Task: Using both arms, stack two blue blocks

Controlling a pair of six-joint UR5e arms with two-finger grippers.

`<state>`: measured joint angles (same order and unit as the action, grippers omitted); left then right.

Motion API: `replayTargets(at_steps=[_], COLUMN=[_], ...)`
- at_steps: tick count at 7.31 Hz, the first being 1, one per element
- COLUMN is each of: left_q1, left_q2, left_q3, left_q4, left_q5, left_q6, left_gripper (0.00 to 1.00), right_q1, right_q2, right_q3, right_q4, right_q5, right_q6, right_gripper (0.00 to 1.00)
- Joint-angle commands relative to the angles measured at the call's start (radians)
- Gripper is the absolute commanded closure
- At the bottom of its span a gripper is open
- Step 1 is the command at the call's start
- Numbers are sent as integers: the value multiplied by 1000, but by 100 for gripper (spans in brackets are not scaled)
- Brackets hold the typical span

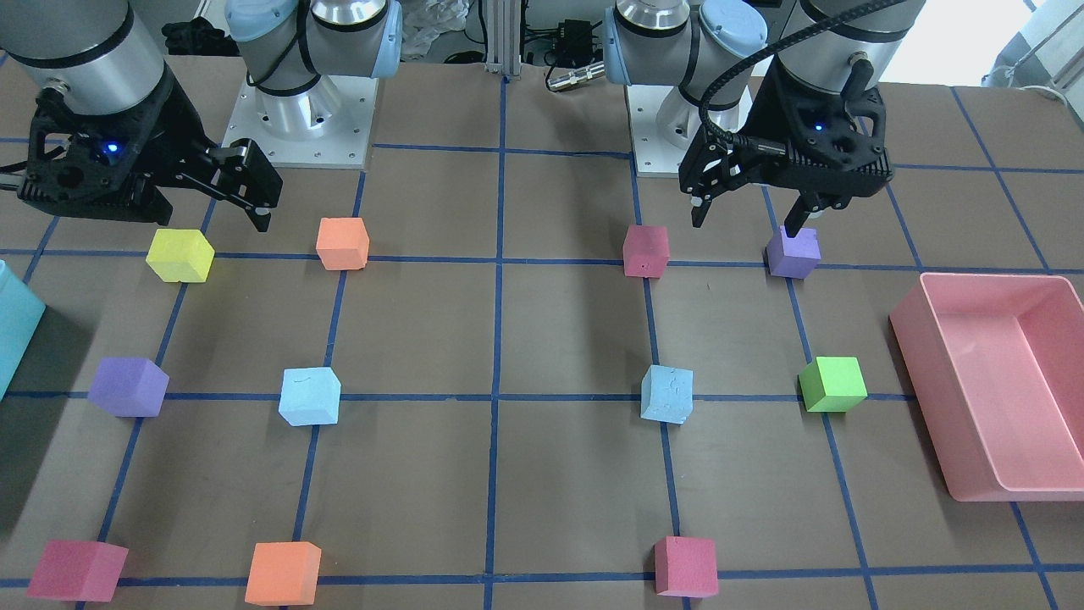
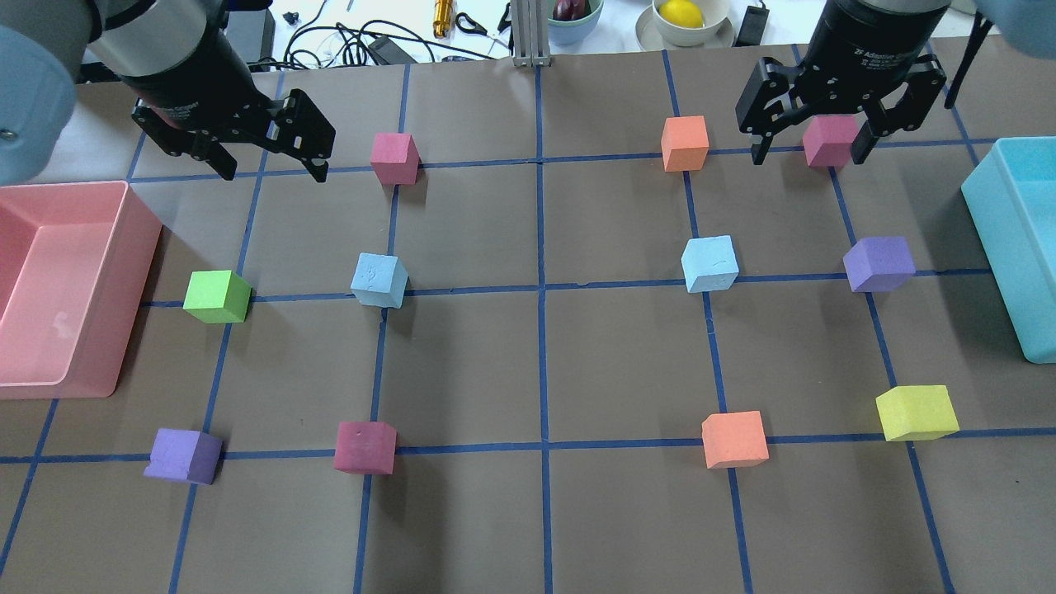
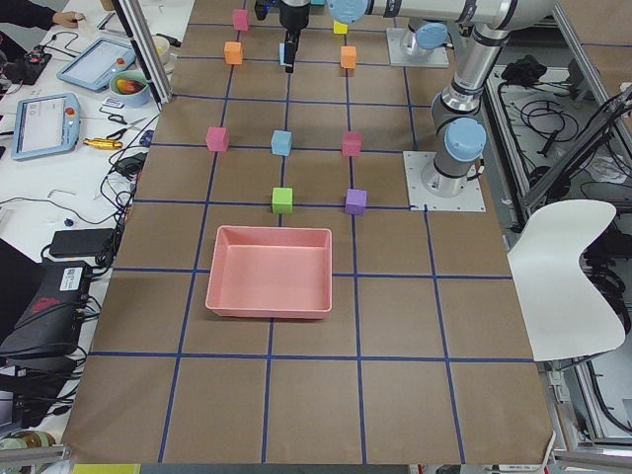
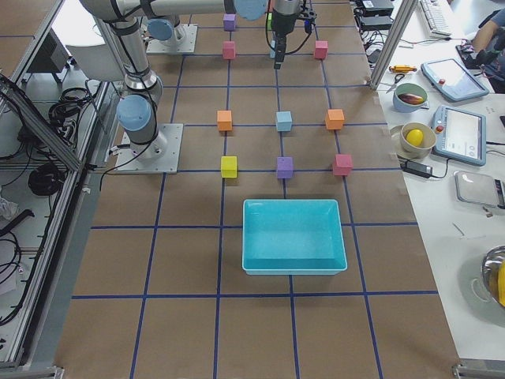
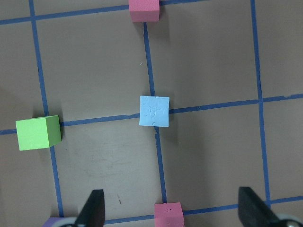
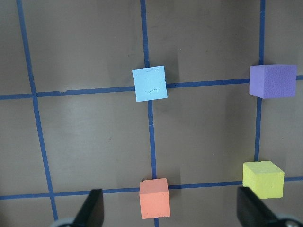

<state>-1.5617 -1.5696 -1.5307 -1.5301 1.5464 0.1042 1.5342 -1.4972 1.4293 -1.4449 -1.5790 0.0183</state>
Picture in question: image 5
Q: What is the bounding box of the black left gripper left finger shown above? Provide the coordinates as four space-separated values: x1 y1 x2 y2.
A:
74 189 105 227

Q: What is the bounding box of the green foam block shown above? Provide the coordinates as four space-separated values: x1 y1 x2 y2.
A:
16 115 62 151

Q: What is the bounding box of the pink foam block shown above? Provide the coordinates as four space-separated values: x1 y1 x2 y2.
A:
154 202 185 227
128 0 160 23

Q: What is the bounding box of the pink foam block near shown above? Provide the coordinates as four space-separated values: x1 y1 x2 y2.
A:
154 202 185 227

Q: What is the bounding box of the light blue foam block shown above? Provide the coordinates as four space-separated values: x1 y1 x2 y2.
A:
139 96 169 127

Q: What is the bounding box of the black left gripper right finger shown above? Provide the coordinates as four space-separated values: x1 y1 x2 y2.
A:
238 187 284 227

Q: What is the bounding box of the purple foam block left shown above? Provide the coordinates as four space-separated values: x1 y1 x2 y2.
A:
42 217 76 227

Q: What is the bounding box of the pink foam block far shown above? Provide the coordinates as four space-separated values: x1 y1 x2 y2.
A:
128 0 160 23

